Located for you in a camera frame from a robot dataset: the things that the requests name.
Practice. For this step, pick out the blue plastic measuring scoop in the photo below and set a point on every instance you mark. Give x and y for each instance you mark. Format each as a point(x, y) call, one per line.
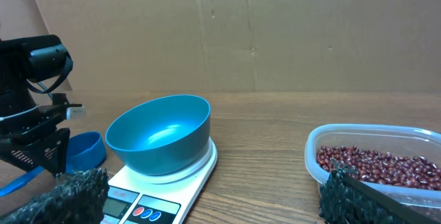
point(85, 151)

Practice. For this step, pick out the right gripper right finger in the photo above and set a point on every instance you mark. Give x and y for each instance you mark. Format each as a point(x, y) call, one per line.
point(343, 199)

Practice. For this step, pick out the clear plastic container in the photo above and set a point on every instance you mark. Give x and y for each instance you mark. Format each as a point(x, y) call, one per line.
point(399, 140)

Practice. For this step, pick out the white digital kitchen scale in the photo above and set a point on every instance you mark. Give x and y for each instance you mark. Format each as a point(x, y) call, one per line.
point(138, 198)

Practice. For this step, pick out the teal bowl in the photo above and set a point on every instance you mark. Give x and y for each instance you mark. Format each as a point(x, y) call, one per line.
point(161, 136)

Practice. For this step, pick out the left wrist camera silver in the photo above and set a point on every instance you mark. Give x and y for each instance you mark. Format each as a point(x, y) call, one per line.
point(75, 112)

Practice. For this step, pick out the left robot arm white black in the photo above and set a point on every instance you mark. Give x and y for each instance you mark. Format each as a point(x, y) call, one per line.
point(31, 69)

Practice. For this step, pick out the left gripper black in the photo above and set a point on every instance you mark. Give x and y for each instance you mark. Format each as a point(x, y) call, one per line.
point(31, 139)

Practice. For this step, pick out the red beans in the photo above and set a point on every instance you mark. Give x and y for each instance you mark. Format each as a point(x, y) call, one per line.
point(382, 167)

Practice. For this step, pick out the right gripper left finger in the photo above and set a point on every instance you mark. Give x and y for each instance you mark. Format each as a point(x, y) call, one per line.
point(79, 199)

